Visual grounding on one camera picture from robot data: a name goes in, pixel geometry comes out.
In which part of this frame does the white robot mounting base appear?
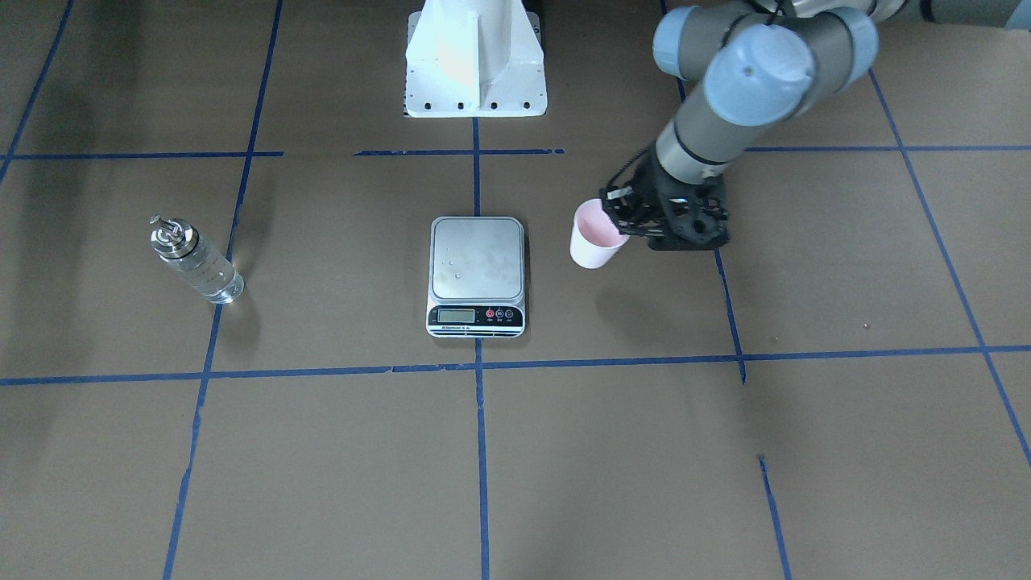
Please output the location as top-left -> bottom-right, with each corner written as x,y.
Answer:
403,1 -> 548,118

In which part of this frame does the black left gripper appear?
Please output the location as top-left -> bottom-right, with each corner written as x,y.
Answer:
601,150 -> 731,252

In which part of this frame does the glass sauce bottle steel cap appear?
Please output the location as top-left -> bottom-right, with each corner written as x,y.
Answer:
149,214 -> 246,305

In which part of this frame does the pink cup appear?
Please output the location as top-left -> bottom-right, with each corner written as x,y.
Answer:
569,198 -> 630,269

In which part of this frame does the digital kitchen scale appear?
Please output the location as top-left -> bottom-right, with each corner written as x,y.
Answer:
424,216 -> 527,338

